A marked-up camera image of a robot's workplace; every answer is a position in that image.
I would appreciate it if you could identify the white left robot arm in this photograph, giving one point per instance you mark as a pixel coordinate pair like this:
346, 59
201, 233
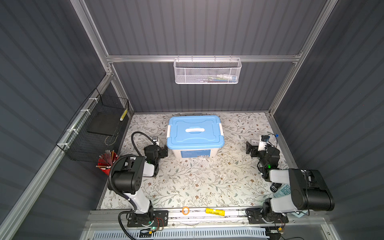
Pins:
125, 179

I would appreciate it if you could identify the yellow brush in basket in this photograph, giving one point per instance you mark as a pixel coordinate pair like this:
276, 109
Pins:
123, 115

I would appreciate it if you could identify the red pencil cup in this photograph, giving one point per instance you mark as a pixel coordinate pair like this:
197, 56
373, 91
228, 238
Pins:
106, 160

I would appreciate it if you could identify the blue plastic bin lid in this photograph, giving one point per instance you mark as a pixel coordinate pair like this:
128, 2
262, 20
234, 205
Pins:
195, 120

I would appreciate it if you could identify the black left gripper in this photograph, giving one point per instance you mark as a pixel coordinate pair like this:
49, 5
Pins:
162, 152

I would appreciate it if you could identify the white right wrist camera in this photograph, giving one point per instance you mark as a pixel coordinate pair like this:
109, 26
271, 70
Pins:
263, 143

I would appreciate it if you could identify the black wire wall basket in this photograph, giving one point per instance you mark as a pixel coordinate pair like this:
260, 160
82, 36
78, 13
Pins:
96, 128

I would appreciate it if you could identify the white wire wall basket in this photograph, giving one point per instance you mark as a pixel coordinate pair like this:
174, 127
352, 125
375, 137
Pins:
211, 71

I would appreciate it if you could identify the white plastic storage bin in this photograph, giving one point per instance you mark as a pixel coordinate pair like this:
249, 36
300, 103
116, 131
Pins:
195, 153

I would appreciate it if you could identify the yellow label tag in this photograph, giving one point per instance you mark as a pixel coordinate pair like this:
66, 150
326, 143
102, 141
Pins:
215, 212

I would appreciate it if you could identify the black stapler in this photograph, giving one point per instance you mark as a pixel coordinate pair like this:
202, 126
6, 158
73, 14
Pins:
274, 187

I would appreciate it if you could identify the teal calculator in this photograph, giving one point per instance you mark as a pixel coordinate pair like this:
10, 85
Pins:
283, 191

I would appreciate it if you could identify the orange rubber band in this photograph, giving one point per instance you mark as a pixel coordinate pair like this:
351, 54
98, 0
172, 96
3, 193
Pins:
185, 211

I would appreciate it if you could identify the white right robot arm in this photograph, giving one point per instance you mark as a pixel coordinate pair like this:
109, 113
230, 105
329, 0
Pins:
308, 189

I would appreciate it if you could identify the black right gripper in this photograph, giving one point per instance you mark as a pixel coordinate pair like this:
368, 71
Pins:
254, 154

